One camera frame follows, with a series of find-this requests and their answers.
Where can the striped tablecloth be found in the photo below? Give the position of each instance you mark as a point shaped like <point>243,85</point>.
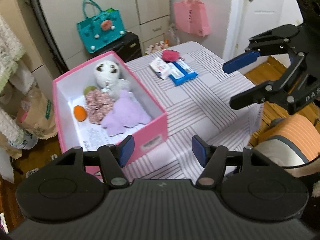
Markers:
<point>197,107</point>

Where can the colourful gift bag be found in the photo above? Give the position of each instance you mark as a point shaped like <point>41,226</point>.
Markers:
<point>159,46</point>

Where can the green soft ball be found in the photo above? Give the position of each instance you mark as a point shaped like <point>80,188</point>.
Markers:
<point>88,89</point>

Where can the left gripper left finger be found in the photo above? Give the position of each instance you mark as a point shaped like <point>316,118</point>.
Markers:
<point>112,159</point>

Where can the purple plush toy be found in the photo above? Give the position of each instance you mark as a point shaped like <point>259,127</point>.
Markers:
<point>126,113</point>

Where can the orange soft ball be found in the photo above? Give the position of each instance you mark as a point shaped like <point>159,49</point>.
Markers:
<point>80,113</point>

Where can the white panda plush toy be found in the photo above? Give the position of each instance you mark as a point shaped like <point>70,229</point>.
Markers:
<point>107,77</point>

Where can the pink floral cloth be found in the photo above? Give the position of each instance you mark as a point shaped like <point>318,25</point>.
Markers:
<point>98,105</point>

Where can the cream knitted cardigan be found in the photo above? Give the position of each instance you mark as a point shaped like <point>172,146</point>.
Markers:
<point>13,71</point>

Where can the orange ribbed stool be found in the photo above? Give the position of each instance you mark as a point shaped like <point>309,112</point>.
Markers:
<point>292,141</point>

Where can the black suitcase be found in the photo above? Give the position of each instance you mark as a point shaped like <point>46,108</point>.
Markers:
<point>127,47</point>

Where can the printed paper sheet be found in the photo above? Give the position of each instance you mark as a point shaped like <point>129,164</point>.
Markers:
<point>85,134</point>

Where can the pink fluffy strawberry toy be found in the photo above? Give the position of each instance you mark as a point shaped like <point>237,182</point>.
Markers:
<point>170,56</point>

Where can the white door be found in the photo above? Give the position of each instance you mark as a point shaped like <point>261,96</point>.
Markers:
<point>257,17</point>

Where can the teal felt tote bag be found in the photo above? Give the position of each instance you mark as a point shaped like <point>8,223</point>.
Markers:
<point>101,29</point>

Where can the brown paper bag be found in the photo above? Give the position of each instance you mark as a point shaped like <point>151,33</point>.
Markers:
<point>36,115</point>

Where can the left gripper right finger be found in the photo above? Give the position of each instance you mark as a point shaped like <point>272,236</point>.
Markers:
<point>212,159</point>

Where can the pink hanging shopping bag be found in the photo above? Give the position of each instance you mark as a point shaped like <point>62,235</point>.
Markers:
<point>191,17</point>

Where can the pink storage box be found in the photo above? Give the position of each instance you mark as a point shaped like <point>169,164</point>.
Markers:
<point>149,155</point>

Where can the blue wet wipes pack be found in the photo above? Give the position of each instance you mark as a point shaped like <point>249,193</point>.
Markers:
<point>181,72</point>

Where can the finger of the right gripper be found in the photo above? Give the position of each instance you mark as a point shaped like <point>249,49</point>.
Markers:
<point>240,61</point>
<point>257,94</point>

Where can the cream wardrobe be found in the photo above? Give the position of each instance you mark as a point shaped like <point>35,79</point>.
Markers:
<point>57,35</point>

